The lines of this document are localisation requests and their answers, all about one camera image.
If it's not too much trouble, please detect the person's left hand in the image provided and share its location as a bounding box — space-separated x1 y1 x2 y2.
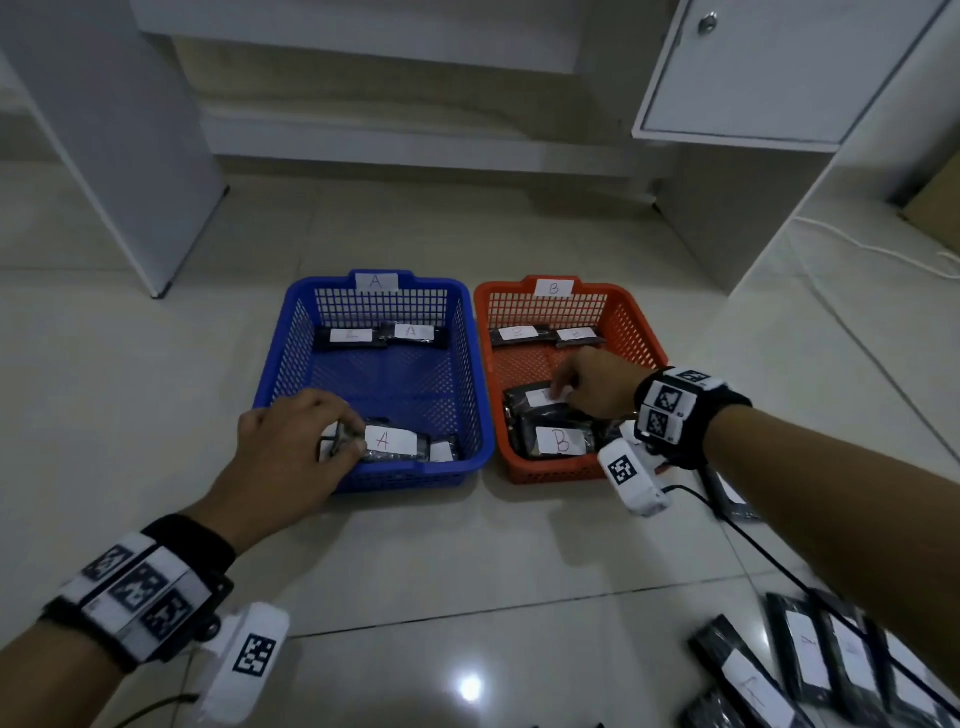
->
183 388 369 556

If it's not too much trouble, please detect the white cable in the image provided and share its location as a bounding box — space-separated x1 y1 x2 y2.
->
794 217 960 280

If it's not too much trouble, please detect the orange plastic basket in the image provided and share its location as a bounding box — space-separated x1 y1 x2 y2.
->
473 275 671 485

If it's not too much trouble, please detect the pile of black labelled packets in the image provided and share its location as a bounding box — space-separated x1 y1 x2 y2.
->
678 464 960 728

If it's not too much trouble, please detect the blue plastic basket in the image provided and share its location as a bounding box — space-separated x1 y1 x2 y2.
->
253 269 496 495

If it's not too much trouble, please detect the black camera cable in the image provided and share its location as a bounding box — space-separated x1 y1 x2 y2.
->
663 483 960 706
112 693 200 728

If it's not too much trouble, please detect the person's right forearm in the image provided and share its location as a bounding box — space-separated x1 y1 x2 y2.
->
704 404 960 695

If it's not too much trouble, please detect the person's right hand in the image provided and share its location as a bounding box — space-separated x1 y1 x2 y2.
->
551 347 654 421

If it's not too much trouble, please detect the white desk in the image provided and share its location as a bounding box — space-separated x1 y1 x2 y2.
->
0 0 960 298

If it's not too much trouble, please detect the white cabinet door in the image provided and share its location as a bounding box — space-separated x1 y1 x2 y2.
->
632 0 954 155

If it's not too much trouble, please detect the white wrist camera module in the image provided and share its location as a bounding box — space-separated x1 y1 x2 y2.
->
196 601 292 727
597 438 671 519

